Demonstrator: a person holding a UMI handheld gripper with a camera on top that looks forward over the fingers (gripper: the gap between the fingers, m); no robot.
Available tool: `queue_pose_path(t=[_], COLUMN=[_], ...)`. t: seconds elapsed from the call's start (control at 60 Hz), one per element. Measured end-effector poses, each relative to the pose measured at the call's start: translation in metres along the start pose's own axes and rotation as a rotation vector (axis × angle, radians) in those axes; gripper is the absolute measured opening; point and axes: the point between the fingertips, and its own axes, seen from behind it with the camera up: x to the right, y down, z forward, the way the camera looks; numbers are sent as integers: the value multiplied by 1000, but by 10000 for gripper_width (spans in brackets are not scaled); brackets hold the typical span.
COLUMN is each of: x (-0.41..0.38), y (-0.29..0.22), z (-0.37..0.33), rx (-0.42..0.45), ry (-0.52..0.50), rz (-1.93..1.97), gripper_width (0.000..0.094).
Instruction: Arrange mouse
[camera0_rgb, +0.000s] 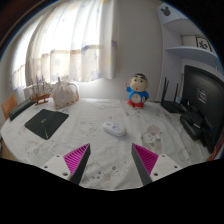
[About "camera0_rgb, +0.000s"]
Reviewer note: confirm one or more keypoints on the white cartoon-print computer mouse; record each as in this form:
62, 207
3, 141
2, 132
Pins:
114, 129

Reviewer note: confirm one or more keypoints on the black box device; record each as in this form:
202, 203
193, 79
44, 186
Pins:
191, 125

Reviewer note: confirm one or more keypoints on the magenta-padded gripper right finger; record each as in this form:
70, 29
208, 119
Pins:
146, 159

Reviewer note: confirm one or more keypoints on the black mouse pad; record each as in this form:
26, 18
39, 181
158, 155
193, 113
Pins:
46, 122

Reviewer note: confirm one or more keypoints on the large white conch shell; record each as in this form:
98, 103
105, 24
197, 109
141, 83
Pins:
64, 95

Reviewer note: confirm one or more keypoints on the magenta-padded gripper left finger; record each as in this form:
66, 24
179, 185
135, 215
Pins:
77, 158

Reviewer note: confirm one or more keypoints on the orange wooden chair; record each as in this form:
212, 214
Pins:
8, 106

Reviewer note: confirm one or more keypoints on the white printed tablecloth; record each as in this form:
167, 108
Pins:
110, 156

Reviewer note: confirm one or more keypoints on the white star-print curtain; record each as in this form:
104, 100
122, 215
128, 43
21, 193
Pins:
73, 43

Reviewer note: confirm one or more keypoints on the cartoon boy figure clock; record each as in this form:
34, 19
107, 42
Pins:
137, 91

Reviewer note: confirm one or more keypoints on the black monitor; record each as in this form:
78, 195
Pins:
206, 100

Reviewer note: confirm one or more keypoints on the white shelf unit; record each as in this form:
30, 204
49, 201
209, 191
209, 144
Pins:
186, 51

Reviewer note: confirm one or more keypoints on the black router with antennas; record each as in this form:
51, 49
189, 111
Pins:
171, 106

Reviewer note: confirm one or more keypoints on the wooden model sailing ship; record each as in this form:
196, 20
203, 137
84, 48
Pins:
40, 96

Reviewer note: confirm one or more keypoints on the red packet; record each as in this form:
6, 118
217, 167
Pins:
218, 148

